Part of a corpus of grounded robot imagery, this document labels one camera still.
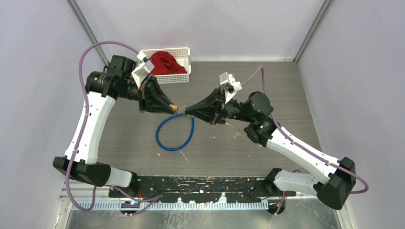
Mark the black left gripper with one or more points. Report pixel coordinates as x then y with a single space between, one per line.
154 100

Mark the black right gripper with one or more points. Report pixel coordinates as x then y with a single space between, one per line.
205 108

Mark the brass padlock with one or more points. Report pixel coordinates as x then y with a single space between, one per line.
174 108

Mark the black headed key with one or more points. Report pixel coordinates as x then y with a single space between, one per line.
225 123

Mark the small silver key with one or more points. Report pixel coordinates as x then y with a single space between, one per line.
237 134

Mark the blue cable lock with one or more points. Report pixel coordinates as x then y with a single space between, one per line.
174 140

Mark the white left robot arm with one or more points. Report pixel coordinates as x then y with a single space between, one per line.
122 79

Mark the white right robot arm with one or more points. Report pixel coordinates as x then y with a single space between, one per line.
330 179

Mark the red cloth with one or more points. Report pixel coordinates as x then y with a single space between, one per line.
165 64

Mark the white perforated plastic basket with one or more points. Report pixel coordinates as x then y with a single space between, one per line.
182 55

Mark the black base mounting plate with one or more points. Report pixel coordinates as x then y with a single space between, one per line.
204 189

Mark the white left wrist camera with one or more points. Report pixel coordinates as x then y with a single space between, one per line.
143 69

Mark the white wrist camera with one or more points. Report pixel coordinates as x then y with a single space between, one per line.
143 69
230 85

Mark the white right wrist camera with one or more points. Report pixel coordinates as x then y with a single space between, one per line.
230 85

